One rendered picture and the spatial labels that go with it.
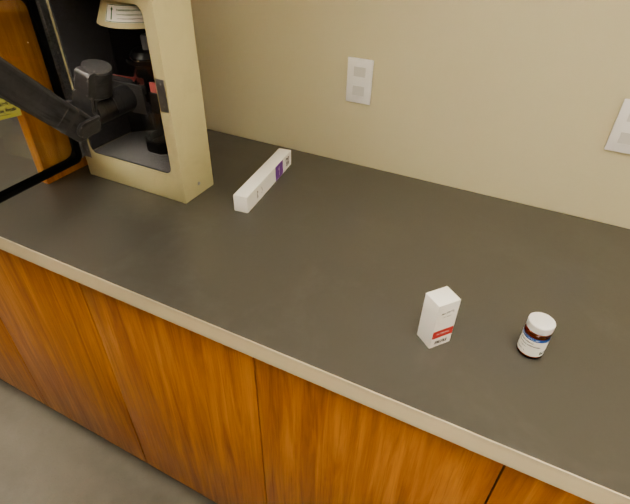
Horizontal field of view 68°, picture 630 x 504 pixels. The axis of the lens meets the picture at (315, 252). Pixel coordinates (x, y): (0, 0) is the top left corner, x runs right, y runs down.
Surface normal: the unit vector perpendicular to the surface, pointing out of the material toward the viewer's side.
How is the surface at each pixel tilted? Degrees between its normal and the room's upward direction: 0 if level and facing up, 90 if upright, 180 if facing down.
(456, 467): 90
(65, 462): 0
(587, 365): 0
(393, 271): 0
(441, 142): 90
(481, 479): 90
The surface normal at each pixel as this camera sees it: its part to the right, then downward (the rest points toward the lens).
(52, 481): 0.02, -0.79
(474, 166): -0.45, 0.53
